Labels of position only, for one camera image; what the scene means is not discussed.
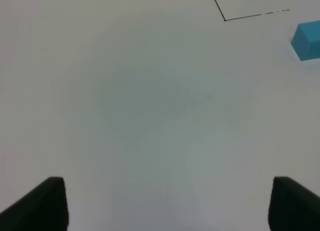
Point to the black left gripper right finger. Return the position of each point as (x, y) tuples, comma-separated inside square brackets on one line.
[(293, 207)]

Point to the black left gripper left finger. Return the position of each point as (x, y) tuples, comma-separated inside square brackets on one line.
[(44, 208)]

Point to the blue cube block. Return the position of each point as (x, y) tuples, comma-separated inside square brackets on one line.
[(306, 40)]

